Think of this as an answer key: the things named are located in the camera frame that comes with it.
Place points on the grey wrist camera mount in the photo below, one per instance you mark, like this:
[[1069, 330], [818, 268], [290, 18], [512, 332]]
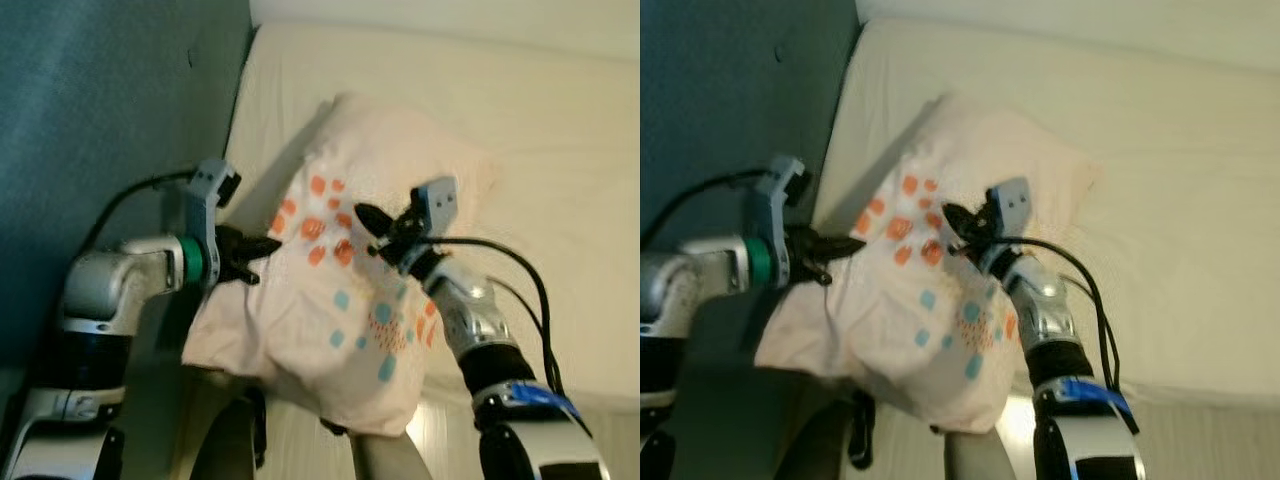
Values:
[[1012, 205], [782, 200], [203, 200], [437, 205]]

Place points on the pink pillow with coloured spots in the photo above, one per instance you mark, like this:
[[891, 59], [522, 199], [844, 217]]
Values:
[[900, 330], [330, 330]]

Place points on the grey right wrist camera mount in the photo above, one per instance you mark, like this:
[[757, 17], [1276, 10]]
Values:
[[437, 205], [1012, 205]]

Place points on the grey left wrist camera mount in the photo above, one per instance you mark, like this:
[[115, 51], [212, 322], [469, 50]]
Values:
[[203, 200], [782, 200]]

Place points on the grey right robot leg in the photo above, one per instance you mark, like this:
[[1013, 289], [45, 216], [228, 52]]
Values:
[[975, 458], [390, 460]]

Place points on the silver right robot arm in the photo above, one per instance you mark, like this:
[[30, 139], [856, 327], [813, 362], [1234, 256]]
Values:
[[480, 320], [1045, 320]]

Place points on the grey robot leg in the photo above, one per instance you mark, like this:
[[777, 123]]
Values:
[[225, 440], [390, 460], [830, 445], [975, 458]]

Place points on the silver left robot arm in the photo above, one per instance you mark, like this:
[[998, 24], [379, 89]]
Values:
[[95, 290], [670, 290]]

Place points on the grey left robot leg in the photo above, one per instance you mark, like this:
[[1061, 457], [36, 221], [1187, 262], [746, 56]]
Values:
[[225, 440], [830, 445]]

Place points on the mattress with cream sheet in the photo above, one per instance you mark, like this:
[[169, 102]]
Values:
[[560, 150], [1180, 150]]

